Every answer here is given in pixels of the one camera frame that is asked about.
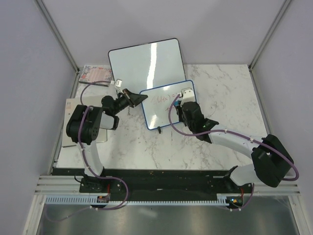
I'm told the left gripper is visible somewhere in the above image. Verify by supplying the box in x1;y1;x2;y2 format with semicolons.
113;89;148;115

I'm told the blue-framed small whiteboard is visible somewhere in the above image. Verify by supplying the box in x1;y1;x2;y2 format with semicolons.
140;80;195;130

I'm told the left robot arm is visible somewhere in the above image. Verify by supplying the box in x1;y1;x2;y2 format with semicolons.
66;89;148;192

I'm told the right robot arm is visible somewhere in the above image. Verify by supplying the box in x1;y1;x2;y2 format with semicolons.
174;101;294;193

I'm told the black-framed large whiteboard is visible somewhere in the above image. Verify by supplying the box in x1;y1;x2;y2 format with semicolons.
108;38;186;94

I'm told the floral notepad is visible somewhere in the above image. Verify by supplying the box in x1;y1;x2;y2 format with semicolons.
79;65;112;87

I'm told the grey board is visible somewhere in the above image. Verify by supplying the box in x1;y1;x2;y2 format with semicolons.
61;97;108;148

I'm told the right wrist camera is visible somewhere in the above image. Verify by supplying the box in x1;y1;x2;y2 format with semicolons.
180;88;196;103

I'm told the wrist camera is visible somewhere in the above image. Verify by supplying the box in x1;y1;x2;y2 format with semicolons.
180;88;196;103
114;79;122;89

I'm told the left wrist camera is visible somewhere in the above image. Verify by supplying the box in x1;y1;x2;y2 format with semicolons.
114;79;122;89

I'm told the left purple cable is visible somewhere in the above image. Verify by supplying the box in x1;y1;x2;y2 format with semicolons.
45;80;130;222

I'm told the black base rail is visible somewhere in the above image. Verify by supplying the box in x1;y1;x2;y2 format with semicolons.
79;168;255;196

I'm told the white cable duct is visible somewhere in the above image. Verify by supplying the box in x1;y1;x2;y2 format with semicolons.
45;195;229;206

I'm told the aluminium rail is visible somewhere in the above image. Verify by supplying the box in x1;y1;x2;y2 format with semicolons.
35;176;80;195

